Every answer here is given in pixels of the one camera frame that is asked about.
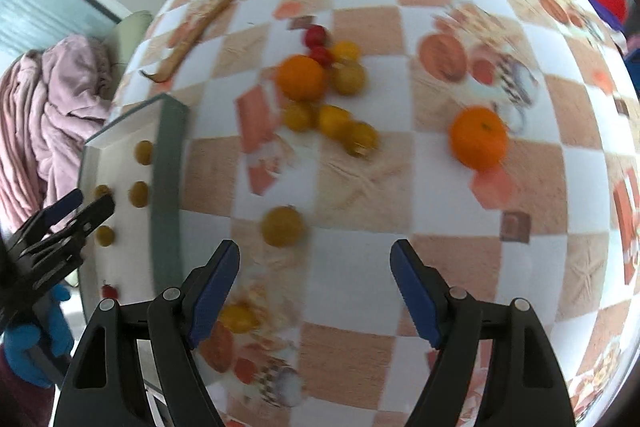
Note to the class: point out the person's left forearm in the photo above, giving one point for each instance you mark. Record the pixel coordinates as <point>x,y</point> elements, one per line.
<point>20,404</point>

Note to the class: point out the long curved wooden stick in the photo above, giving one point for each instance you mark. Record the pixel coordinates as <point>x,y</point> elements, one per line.
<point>200,27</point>

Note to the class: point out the pale green chair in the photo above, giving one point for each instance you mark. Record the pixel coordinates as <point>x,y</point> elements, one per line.
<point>130,37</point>

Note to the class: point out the orange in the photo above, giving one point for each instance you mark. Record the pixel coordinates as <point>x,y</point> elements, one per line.
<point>301,78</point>
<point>479,138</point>

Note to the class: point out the yellow cherry tomato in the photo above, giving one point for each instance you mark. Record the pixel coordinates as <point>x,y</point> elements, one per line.
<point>144,153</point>
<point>346,51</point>
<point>361,138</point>
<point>282,227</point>
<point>139,194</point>
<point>334,121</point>
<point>105,236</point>
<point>240,318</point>
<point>102,191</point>
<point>349,78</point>
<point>299,115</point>

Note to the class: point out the person's left hand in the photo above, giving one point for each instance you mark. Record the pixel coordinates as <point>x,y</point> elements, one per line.
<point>27,354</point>

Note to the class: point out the checkered printed tablecloth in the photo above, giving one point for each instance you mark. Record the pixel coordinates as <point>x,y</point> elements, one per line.
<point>380,187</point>

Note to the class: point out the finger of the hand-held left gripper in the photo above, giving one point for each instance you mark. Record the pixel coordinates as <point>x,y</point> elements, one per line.
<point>62,207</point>
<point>95,214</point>

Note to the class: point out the purple cloth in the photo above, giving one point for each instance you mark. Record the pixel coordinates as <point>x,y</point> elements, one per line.
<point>612,14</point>

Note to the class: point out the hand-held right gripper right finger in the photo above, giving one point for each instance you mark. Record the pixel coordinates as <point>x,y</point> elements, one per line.
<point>417,297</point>

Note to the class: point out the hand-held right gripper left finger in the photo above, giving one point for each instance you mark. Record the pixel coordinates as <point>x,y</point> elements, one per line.
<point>215,292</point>

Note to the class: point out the white tray green rim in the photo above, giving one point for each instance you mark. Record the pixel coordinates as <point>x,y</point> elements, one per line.
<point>125,257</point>

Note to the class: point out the pink blanket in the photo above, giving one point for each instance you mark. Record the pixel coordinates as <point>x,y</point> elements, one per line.
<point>50,122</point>

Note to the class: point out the red cherry tomato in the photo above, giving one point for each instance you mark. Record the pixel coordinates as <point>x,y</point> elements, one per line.
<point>321,55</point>
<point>315,36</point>
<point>109,292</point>

